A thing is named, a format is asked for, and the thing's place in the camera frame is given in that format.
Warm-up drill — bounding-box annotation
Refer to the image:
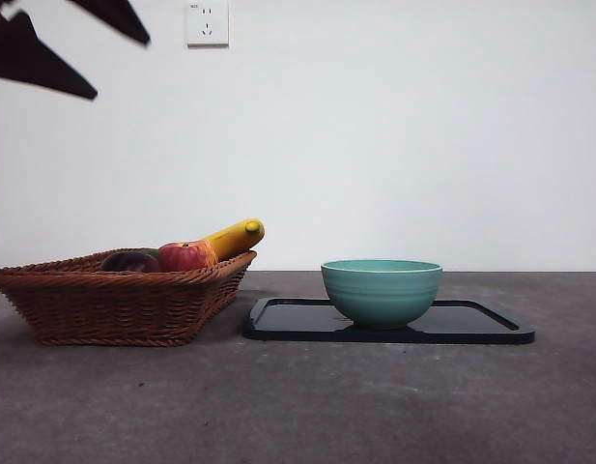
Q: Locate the brown wicker basket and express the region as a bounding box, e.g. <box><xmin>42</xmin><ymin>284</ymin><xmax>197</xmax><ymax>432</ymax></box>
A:
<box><xmin>0</xmin><ymin>248</ymin><xmax>258</xmax><ymax>347</ymax></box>

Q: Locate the dark red plum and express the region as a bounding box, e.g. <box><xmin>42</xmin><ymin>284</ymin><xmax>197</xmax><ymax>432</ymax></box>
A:
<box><xmin>99</xmin><ymin>249</ymin><xmax>162</xmax><ymax>274</ymax></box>

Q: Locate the white wall socket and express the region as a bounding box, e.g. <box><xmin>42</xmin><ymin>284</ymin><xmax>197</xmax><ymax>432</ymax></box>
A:
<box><xmin>184</xmin><ymin>1</ymin><xmax>230</xmax><ymax>48</ymax></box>

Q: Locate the black rectangular tray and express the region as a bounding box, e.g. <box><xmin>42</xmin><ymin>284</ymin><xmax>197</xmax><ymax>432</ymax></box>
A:
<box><xmin>242</xmin><ymin>296</ymin><xmax>537</xmax><ymax>345</ymax></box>

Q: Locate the red yellow apple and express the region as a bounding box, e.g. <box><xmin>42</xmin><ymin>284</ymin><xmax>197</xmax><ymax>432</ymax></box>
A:
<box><xmin>156</xmin><ymin>240</ymin><xmax>219</xmax><ymax>273</ymax></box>

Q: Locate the teal ribbed bowl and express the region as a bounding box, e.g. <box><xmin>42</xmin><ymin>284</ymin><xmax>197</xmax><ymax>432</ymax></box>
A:
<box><xmin>320</xmin><ymin>258</ymin><xmax>444</xmax><ymax>331</ymax></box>

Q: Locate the yellow banana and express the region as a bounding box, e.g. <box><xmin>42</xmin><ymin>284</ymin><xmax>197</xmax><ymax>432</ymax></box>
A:
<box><xmin>200</xmin><ymin>217</ymin><xmax>266</xmax><ymax>262</ymax></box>

